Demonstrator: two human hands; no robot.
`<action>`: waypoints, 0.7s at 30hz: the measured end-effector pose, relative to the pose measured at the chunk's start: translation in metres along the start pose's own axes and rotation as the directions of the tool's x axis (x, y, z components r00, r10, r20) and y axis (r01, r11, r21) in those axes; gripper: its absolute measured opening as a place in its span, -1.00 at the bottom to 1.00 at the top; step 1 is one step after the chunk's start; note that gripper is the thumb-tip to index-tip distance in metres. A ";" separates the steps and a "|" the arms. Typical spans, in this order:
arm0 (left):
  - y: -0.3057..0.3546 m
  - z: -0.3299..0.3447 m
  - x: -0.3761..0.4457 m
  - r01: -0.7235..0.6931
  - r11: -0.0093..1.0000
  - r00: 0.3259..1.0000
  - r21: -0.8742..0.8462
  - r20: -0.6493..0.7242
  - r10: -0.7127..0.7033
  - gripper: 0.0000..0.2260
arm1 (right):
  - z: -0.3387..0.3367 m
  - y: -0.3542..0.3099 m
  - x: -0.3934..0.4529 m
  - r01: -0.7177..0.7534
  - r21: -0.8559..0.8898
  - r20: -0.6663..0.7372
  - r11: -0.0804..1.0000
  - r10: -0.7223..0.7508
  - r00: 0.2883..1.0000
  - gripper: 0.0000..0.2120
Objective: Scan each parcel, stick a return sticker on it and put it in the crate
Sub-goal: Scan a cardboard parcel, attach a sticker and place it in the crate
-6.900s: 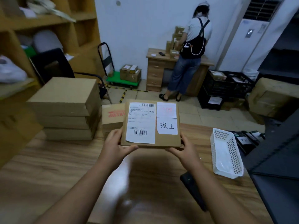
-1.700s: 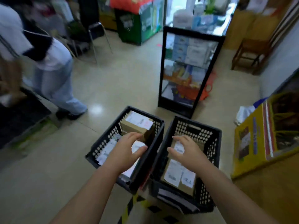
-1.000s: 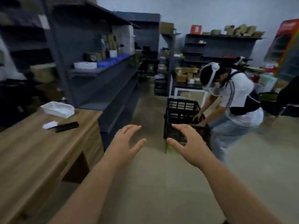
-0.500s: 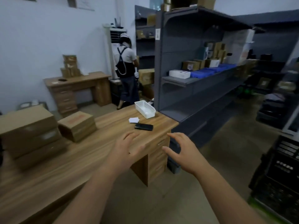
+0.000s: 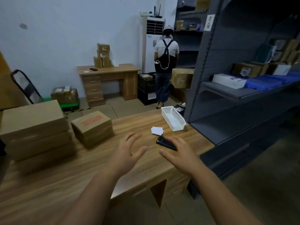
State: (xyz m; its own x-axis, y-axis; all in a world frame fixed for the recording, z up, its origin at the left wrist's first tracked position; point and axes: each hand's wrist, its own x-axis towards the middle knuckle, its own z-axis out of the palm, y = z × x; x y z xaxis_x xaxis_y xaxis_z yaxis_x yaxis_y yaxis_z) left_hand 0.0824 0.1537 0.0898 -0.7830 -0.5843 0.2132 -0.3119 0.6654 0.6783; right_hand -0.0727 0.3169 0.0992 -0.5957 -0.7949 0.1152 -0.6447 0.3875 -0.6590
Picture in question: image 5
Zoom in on stack of small cardboard boxes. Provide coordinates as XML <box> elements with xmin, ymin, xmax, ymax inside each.
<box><xmin>93</xmin><ymin>43</ymin><xmax>113</xmax><ymax>68</ymax></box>

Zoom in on large wrapped cardboard box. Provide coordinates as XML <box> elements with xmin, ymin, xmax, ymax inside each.
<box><xmin>170</xmin><ymin>68</ymin><xmax>195</xmax><ymax>89</ymax></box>

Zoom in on black plastic crate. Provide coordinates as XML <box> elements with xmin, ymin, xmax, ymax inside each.
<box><xmin>137</xmin><ymin>72</ymin><xmax>156</xmax><ymax>93</ymax></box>

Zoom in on white flat box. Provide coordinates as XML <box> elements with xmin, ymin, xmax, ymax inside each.
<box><xmin>212</xmin><ymin>73</ymin><xmax>247</xmax><ymax>89</ymax></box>

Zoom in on green platform trolley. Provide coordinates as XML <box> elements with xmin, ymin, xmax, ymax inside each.
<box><xmin>10</xmin><ymin>69</ymin><xmax>80</xmax><ymax>112</ymax></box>

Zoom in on labelled brown shelf box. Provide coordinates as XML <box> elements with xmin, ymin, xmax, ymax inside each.
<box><xmin>231</xmin><ymin>62</ymin><xmax>263</xmax><ymax>78</ymax></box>

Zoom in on black handheld scanner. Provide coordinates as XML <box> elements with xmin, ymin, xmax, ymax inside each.
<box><xmin>156</xmin><ymin>136</ymin><xmax>178</xmax><ymax>152</ymax></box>

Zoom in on stack of large cardboard boxes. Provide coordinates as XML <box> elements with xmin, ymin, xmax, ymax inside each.
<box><xmin>0</xmin><ymin>51</ymin><xmax>28</xmax><ymax>110</ymax></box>

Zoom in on wooden drawer desk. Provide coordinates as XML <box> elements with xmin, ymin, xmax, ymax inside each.
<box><xmin>77</xmin><ymin>63</ymin><xmax>141</xmax><ymax>108</ymax></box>

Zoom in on white perforated plastic tray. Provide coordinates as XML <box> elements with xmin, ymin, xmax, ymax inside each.
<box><xmin>161</xmin><ymin>106</ymin><xmax>186</xmax><ymax>132</ymax></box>

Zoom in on medium taped cardboard box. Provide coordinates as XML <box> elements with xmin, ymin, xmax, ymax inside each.
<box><xmin>51</xmin><ymin>86</ymin><xmax>79</xmax><ymax>105</ymax></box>

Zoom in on black plastic crates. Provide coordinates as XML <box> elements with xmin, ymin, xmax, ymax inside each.
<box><xmin>137</xmin><ymin>87</ymin><xmax>158</xmax><ymax>106</ymax></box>

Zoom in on person's right hand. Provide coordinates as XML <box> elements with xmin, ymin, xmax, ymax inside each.
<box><xmin>159</xmin><ymin>136</ymin><xmax>207</xmax><ymax>177</ymax></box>

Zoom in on white paper sign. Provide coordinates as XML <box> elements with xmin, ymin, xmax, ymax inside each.
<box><xmin>204</xmin><ymin>14</ymin><xmax>215</xmax><ymax>32</ymax></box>

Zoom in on white standing air conditioner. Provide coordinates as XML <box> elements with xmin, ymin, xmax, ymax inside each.
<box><xmin>142</xmin><ymin>17</ymin><xmax>166</xmax><ymax>73</ymax></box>

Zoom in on person's left forearm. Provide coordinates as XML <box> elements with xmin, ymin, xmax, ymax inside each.
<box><xmin>58</xmin><ymin>166</ymin><xmax>122</xmax><ymax>225</ymax></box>

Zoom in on person's right forearm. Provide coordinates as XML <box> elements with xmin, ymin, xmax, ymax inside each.
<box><xmin>193</xmin><ymin>165</ymin><xmax>263</xmax><ymax>225</ymax></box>

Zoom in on dark metal shelf rack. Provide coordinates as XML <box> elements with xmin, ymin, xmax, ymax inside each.
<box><xmin>182</xmin><ymin>0</ymin><xmax>300</xmax><ymax>199</ymax></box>
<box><xmin>174</xmin><ymin>0</ymin><xmax>211</xmax><ymax>68</ymax></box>

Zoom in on person's left hand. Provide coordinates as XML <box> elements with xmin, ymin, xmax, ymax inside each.
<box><xmin>107</xmin><ymin>133</ymin><xmax>148</xmax><ymax>177</ymax></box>

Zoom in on red striped cardboard box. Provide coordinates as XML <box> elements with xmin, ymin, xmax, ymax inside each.
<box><xmin>71</xmin><ymin>111</ymin><xmax>115</xmax><ymax>149</ymax></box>

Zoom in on black wifi router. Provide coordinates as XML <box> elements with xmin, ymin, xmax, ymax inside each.
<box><xmin>149</xmin><ymin>4</ymin><xmax>163</xmax><ymax>18</ymax></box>

